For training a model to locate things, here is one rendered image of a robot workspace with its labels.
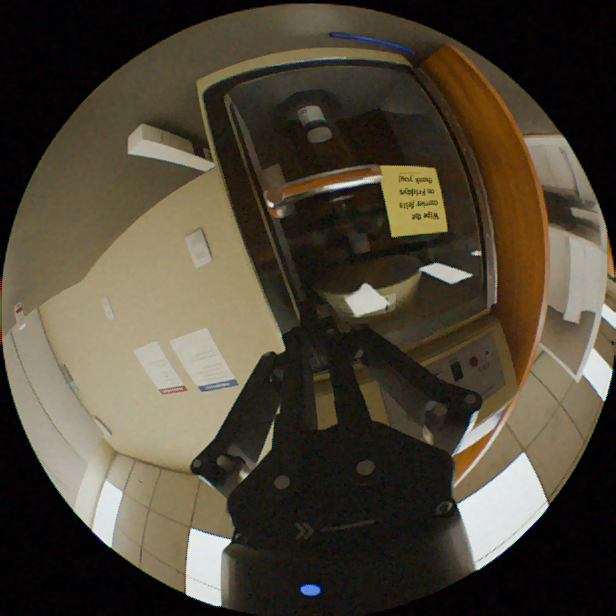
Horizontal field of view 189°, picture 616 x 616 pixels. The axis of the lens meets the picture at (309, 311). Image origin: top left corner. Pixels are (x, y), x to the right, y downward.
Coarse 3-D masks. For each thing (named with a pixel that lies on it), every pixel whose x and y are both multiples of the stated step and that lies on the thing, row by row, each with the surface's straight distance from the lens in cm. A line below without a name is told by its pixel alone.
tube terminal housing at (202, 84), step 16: (320, 48) 38; (336, 48) 38; (352, 48) 39; (240, 64) 35; (256, 64) 34; (208, 80) 35; (208, 128) 27; (224, 192) 23; (240, 240) 22; (272, 320) 23; (464, 320) 33; (432, 336) 30
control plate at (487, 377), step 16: (464, 352) 31; (480, 352) 32; (496, 352) 34; (432, 368) 28; (448, 368) 29; (464, 368) 30; (480, 368) 32; (496, 368) 34; (464, 384) 30; (480, 384) 32; (496, 384) 34; (384, 400) 26; (400, 416) 27; (416, 432) 28
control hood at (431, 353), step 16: (480, 320) 36; (496, 320) 36; (448, 336) 32; (464, 336) 32; (480, 336) 33; (496, 336) 35; (416, 352) 29; (432, 352) 29; (448, 352) 30; (512, 368) 37; (320, 384) 28; (368, 384) 26; (512, 384) 37; (320, 400) 26; (368, 400) 26; (496, 400) 34; (320, 416) 26; (384, 416) 27; (480, 416) 33
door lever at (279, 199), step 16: (320, 176) 16; (336, 176) 16; (352, 176) 16; (368, 176) 16; (272, 192) 15; (288, 192) 15; (304, 192) 15; (320, 192) 16; (272, 208) 16; (288, 208) 20
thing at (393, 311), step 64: (320, 64) 31; (384, 64) 36; (256, 128) 23; (320, 128) 23; (384, 128) 25; (448, 128) 32; (256, 192) 21; (448, 192) 27; (256, 256) 20; (320, 256) 20; (384, 256) 22; (448, 256) 26; (384, 320) 24; (448, 320) 29
